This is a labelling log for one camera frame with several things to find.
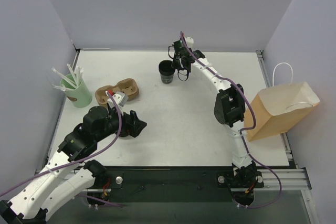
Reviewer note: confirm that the brown pulp cup carrier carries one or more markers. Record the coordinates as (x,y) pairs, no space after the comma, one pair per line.
(127,86)

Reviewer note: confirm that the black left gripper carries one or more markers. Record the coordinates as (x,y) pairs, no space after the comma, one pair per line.
(132,125)

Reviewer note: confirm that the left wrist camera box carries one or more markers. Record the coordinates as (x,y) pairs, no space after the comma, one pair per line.
(120,98)

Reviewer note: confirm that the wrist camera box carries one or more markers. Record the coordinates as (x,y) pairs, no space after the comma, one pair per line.
(189,41)
(120,98)

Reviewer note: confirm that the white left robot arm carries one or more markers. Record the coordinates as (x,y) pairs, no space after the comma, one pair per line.
(71,169)

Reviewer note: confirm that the brown paper takeout bag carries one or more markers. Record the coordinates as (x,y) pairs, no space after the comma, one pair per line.
(277,109)

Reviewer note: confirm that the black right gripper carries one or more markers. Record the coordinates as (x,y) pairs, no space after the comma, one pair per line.
(182,62)

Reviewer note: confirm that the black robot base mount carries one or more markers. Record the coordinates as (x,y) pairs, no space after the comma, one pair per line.
(186,184)

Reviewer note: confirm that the white wrapped straw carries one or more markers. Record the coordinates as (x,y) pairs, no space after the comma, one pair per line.
(64,77)
(79,73)
(60,88)
(72,74)

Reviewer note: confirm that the stack of dark paper cups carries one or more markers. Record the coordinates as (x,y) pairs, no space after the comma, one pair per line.
(166,71)

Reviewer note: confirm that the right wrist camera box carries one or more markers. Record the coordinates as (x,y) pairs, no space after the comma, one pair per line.
(189,41)

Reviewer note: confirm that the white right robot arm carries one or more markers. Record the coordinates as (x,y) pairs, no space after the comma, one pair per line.
(229,109)

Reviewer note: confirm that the stack of black cup lids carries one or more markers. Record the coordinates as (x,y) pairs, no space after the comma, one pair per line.
(123,136)

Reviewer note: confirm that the green straw holder cup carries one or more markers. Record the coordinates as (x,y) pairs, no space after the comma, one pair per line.
(80,97)

